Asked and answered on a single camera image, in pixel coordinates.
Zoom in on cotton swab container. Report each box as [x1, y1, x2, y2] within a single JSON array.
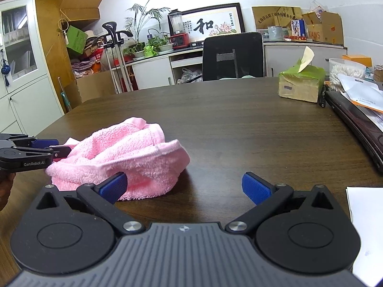
[[328, 58, 367, 92]]

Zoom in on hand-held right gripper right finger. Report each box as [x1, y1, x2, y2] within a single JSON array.
[[225, 172, 338, 236]]

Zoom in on dream catcher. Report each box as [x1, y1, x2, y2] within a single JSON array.
[[58, 18, 70, 45]]

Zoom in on white sideboard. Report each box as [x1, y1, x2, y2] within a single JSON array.
[[108, 42, 348, 92]]

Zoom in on tall palm plant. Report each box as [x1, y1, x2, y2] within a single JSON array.
[[124, 0, 171, 45]]

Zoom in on pile of bags and cloths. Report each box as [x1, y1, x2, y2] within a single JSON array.
[[70, 31, 106, 80]]

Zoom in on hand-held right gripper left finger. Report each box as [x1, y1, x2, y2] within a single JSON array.
[[35, 172, 146, 237]]

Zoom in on dark laptop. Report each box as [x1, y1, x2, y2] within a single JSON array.
[[325, 90, 383, 172]]

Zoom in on white paper sheet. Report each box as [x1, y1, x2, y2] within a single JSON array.
[[345, 187, 383, 287]]

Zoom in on white glass door cabinet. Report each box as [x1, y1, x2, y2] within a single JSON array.
[[0, 0, 65, 137]]

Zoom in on open printed cardboard box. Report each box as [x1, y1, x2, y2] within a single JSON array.
[[302, 11, 344, 45]]

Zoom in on crumpled plastic bag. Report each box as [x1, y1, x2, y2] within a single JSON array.
[[310, 0, 329, 14]]

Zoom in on person's left hand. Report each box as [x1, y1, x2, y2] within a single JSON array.
[[0, 173, 16, 211]]

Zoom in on white paper envelopes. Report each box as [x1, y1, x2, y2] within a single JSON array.
[[338, 74, 383, 114]]

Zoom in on red blender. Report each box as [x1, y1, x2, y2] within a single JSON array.
[[168, 10, 190, 50]]

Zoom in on small potted plant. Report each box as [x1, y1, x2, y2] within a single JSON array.
[[123, 42, 147, 59], [147, 33, 175, 54]]

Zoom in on metal crutch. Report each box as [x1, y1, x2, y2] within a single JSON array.
[[102, 22, 121, 94], [115, 31, 134, 92]]

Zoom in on green cardboard box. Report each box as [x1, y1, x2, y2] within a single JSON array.
[[66, 25, 88, 55]]

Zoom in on small blue white box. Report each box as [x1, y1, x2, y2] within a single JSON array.
[[290, 19, 306, 38]]

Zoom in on framed calligraphy picture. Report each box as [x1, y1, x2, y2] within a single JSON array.
[[179, 3, 246, 44]]

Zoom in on blue hanging charm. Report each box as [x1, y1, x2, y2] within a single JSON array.
[[0, 60, 12, 86]]

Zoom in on large brown cardboard box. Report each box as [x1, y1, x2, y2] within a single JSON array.
[[76, 70, 117, 103]]

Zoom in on pink towel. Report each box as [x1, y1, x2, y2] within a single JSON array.
[[45, 117, 191, 201]]

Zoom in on green tissue box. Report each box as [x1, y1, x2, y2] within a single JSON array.
[[278, 46, 326, 104]]

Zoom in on brass plaque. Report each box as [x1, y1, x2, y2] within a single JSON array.
[[252, 6, 303, 39]]

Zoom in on orange box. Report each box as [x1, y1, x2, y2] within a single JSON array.
[[342, 54, 373, 68]]

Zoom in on black office chair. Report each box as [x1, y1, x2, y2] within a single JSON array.
[[202, 32, 265, 81]]

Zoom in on clear plastic bag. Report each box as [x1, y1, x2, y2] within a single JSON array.
[[178, 68, 203, 84]]

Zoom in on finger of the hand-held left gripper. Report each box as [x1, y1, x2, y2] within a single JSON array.
[[0, 133, 59, 150], [12, 146, 73, 160]]

